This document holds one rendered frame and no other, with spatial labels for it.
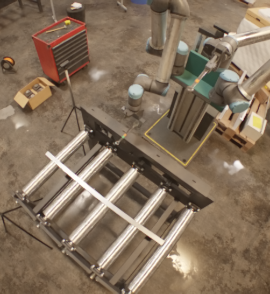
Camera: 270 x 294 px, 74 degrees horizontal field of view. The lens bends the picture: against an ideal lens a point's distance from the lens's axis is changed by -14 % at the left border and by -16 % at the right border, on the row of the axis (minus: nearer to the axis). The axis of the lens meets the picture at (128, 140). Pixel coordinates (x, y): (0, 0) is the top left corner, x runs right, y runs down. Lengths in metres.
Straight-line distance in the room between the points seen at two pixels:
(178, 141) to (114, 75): 1.79
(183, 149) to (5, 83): 3.40
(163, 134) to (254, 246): 1.95
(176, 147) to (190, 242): 1.19
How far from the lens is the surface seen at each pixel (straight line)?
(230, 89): 1.59
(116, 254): 1.64
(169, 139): 2.65
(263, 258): 3.17
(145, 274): 1.65
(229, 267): 2.90
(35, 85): 3.66
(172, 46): 1.29
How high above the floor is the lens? 2.54
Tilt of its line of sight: 60 degrees down
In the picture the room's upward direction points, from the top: 5 degrees clockwise
